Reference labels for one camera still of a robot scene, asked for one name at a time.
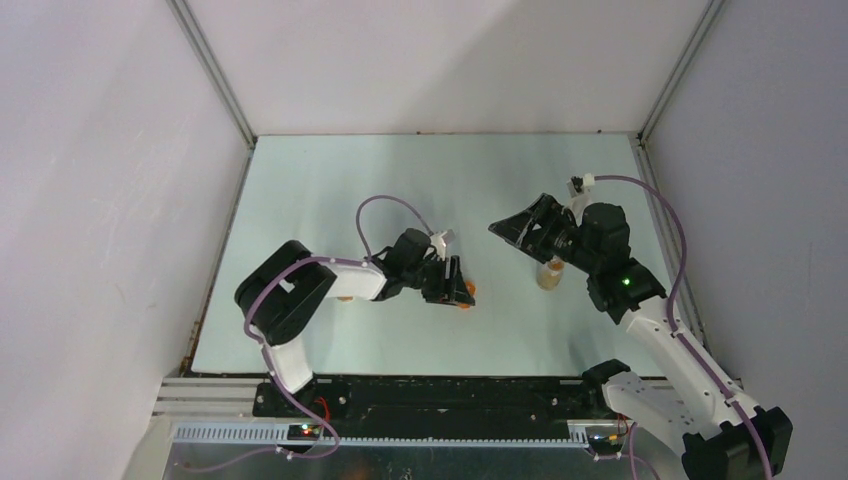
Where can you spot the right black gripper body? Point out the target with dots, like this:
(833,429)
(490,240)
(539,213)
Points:
(558,236)

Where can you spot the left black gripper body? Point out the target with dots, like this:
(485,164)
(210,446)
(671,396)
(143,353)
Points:
(434,285)

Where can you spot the orange pill organizer box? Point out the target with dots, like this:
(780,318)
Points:
(466,296)

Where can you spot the amber glass pill bottle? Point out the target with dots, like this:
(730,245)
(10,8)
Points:
(549,274)

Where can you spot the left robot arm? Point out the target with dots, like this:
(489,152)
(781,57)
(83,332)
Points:
(281,296)

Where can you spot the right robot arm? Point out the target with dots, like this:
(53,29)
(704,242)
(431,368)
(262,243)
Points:
(710,422)

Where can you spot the left circuit board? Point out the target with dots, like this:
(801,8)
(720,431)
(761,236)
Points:
(303,432)

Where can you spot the circuit board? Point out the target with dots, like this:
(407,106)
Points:
(606,445)
(303,432)

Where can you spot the right circuit board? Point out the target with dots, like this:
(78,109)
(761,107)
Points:
(606,445)

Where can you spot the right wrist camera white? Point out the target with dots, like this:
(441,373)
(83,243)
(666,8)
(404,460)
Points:
(579,188)

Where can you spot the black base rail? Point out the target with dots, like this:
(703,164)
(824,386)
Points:
(443,407)

